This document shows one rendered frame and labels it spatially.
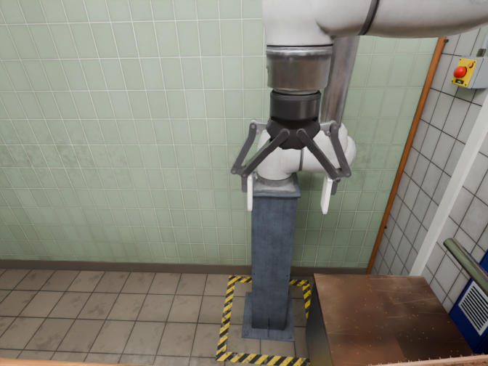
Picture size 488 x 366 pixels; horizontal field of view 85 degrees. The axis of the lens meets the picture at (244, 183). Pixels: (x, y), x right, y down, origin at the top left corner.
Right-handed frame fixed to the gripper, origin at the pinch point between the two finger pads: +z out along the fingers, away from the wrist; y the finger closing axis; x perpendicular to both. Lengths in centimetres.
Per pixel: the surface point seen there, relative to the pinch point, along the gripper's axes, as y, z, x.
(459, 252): -39.8, 16.1, -6.7
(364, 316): -38, 75, -30
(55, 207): 144, 72, -92
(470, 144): -73, 11, -61
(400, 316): -53, 75, -31
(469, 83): -67, -10, -65
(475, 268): -40.2, 16.0, -2.0
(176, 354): 53, 133, -38
